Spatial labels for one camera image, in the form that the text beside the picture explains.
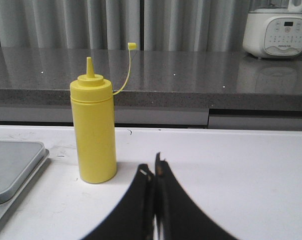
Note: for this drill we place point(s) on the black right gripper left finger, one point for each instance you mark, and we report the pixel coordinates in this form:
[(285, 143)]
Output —
[(133, 216)]

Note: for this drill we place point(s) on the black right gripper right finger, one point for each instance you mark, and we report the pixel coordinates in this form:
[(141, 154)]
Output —
[(177, 215)]

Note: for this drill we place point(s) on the yellow squeeze bottle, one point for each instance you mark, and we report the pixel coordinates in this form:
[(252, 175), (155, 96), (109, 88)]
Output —
[(92, 104)]

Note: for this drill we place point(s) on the silver digital kitchen scale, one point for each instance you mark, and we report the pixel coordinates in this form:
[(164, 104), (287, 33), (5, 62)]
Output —
[(21, 163)]

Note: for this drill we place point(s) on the grey stone counter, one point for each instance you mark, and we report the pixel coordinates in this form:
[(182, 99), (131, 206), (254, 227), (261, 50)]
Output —
[(221, 90)]

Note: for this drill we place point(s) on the white kitchen appliance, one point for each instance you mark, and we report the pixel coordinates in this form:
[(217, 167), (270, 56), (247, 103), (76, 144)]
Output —
[(273, 29)]

